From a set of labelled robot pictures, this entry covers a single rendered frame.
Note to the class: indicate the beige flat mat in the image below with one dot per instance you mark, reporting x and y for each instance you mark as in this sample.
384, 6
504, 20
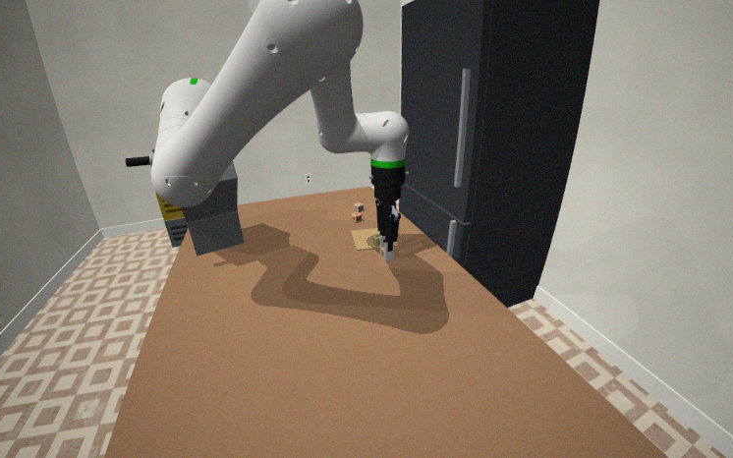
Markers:
363, 239

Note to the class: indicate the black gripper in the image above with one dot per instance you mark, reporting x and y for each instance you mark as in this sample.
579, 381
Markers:
387, 218

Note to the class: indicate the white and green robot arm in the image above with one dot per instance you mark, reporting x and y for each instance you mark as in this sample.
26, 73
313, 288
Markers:
287, 48

